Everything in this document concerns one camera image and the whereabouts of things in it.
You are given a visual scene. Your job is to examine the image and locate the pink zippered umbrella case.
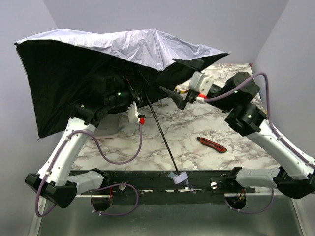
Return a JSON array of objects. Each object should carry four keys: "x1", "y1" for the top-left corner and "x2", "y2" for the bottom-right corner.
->
[{"x1": 94, "y1": 114, "x2": 124, "y2": 139}]

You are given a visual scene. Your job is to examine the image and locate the lavender umbrella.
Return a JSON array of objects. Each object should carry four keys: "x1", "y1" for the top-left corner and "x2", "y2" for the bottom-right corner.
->
[{"x1": 13, "y1": 28, "x2": 229, "y2": 192}]

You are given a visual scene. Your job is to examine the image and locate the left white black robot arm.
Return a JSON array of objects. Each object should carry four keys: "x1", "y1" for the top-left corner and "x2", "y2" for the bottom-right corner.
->
[{"x1": 25, "y1": 78, "x2": 145, "y2": 217}]

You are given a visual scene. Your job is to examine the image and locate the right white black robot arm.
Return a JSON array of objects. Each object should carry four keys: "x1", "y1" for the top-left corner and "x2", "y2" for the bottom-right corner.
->
[{"x1": 161, "y1": 59, "x2": 315, "y2": 199}]

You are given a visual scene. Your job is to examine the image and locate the yellow black pliers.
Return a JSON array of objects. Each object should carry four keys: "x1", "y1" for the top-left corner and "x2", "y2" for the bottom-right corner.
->
[{"x1": 174, "y1": 86, "x2": 189, "y2": 94}]

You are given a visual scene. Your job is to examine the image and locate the red black utility knife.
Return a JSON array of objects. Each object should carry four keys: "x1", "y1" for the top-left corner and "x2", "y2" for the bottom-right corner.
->
[{"x1": 196, "y1": 137, "x2": 227, "y2": 153}]

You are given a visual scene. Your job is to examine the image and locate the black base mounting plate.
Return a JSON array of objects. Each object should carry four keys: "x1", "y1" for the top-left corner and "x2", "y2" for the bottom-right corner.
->
[{"x1": 107, "y1": 168, "x2": 242, "y2": 205}]

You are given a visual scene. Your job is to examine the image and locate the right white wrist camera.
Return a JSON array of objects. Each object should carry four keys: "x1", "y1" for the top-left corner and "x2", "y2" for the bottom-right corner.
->
[{"x1": 189, "y1": 71, "x2": 214, "y2": 104}]

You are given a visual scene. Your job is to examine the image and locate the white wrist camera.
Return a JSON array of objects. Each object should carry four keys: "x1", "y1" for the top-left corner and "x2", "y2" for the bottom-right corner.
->
[
  {"x1": 189, "y1": 71, "x2": 214, "y2": 104},
  {"x1": 127, "y1": 101, "x2": 146, "y2": 125}
]

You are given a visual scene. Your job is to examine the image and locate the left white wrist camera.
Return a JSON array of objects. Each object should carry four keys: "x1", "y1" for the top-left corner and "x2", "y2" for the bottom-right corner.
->
[{"x1": 127, "y1": 101, "x2": 146, "y2": 125}]

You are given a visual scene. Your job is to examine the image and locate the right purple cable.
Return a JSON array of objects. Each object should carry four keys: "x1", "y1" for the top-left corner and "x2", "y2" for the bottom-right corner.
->
[{"x1": 204, "y1": 71, "x2": 315, "y2": 214}]

